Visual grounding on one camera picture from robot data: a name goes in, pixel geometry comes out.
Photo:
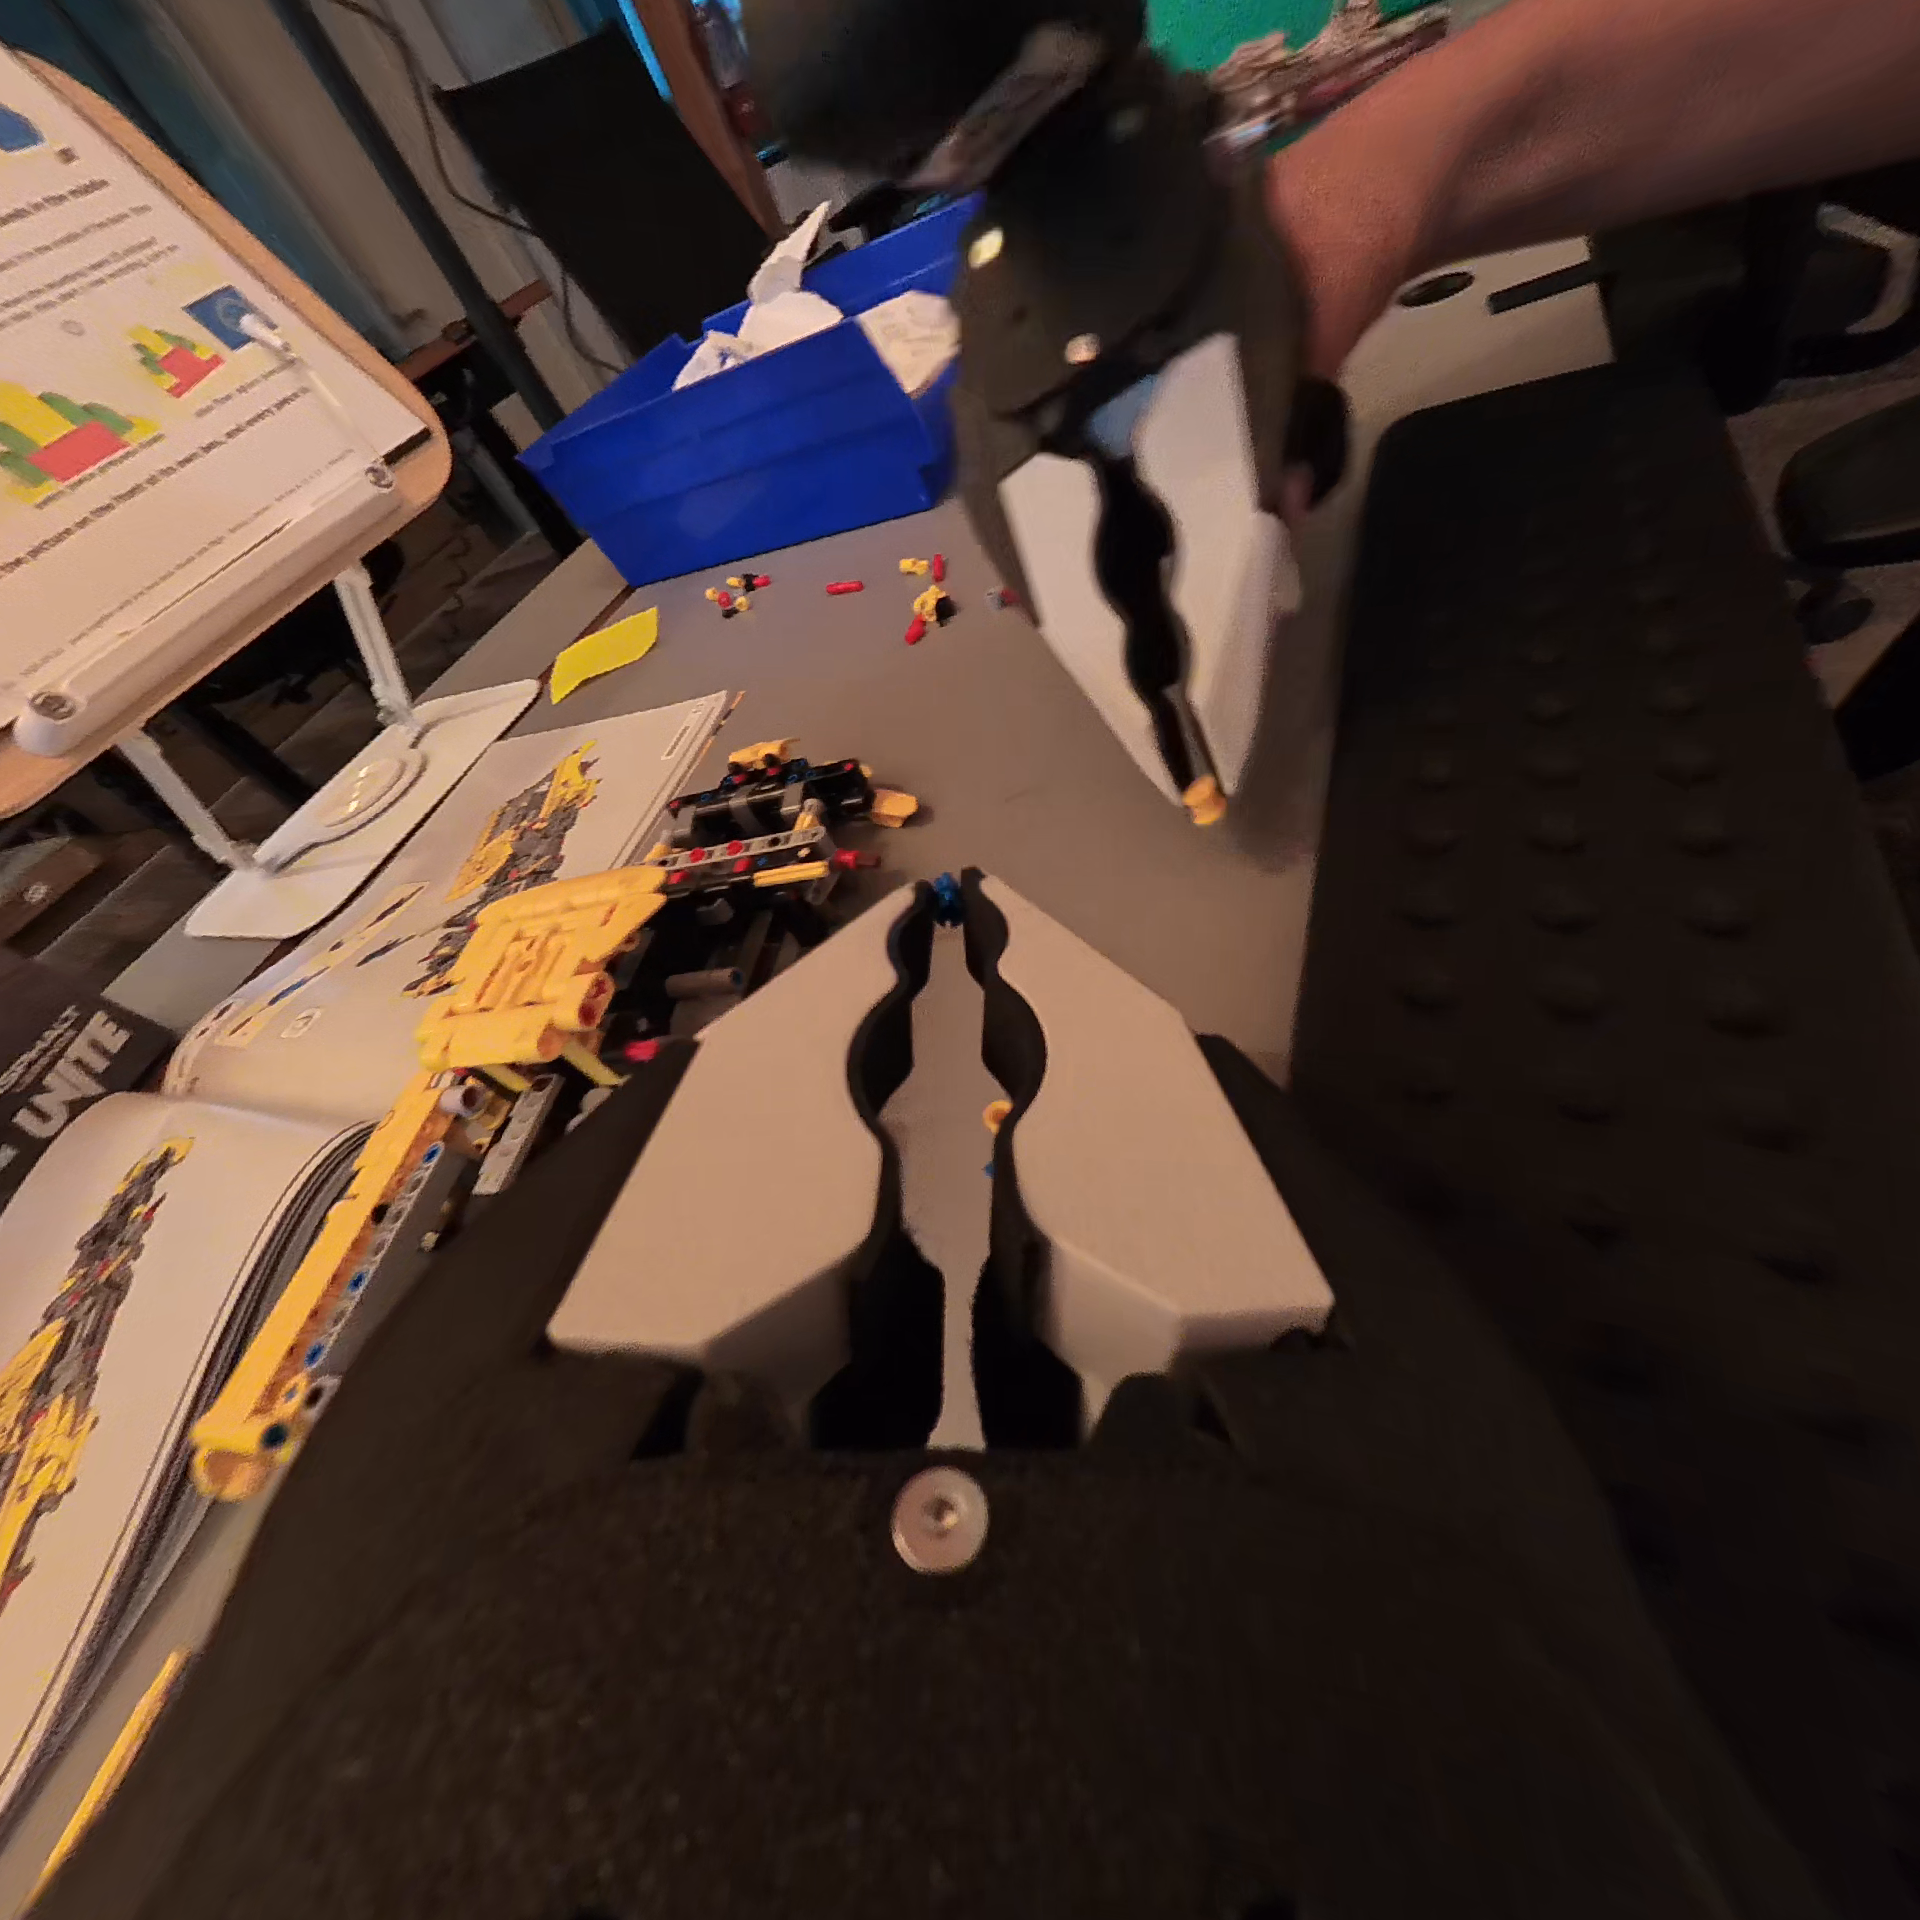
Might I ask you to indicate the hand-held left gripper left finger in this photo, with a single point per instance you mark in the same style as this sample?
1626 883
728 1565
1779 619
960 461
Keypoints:
733 1170

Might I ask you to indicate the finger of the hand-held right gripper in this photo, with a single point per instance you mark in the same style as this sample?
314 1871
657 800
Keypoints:
1224 570
1073 585

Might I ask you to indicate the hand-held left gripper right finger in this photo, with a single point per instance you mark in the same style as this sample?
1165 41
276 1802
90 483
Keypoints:
1155 1170

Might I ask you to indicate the yellow toy brick car model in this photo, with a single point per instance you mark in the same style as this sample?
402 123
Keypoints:
523 960

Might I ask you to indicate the person's right forearm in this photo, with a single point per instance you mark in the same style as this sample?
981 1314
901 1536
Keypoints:
1651 106

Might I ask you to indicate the person's right hand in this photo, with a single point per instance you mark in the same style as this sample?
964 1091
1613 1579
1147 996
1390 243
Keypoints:
1334 240

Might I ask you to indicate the scattered small toy brick pieces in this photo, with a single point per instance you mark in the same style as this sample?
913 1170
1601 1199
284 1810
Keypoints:
930 608

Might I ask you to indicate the white crumpled paper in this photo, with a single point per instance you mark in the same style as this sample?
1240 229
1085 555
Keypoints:
779 323
907 339

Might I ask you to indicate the blue storage bin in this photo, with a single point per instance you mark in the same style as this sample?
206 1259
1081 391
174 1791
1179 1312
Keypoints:
750 434

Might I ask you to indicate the yellow paper piece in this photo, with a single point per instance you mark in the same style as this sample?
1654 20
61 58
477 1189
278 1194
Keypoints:
608 656

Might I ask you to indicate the black dimpled chair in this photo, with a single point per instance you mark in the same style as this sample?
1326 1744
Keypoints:
1576 900

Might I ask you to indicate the open instruction booklet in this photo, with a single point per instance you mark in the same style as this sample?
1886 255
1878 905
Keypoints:
195 1154

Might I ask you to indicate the toy car set box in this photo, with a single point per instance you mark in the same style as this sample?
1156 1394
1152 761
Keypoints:
75 1079

